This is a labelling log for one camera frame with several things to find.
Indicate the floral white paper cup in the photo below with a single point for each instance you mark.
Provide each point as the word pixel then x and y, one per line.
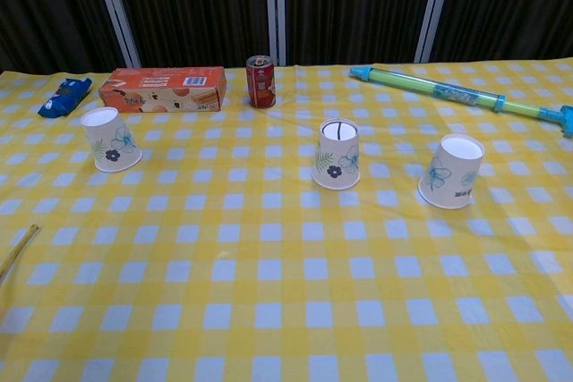
pixel 109 142

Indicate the green and blue water gun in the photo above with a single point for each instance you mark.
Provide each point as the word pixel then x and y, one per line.
pixel 447 91

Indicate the red soda can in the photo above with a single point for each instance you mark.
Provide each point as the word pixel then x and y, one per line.
pixel 260 84

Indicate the paper cup with printed text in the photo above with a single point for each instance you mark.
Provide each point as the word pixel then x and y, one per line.
pixel 450 176

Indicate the blue cookie packet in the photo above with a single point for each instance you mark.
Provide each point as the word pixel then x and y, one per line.
pixel 62 98

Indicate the yellow checked tablecloth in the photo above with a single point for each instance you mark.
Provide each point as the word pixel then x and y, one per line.
pixel 268 274

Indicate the paper cup with black line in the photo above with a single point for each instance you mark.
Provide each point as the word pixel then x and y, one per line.
pixel 336 163

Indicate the orange cardboard snack box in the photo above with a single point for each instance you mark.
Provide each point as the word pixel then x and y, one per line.
pixel 161 87

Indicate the thin wooden stick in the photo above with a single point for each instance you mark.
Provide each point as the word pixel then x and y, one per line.
pixel 18 250

